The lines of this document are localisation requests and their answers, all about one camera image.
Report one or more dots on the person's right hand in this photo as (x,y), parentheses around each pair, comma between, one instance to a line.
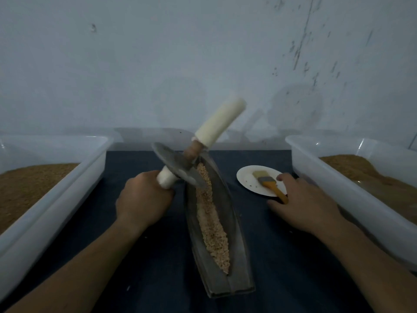
(309,205)

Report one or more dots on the person's left hand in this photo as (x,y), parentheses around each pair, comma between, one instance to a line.
(142,202)

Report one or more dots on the white plastic tray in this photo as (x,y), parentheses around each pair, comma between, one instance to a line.
(62,205)
(335,195)

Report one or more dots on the small ground grain portion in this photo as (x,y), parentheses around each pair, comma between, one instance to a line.
(212,225)

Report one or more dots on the boat-shaped metal grinding trough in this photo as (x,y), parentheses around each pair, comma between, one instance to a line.
(241,270)

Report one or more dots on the person's right forearm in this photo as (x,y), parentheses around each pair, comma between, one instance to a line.
(368,267)

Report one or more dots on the person's left forearm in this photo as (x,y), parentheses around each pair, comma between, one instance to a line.
(75,283)

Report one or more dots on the white round plate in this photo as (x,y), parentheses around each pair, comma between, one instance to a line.
(249,182)

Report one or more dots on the dark blue tablecloth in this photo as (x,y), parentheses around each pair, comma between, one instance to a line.
(169,290)

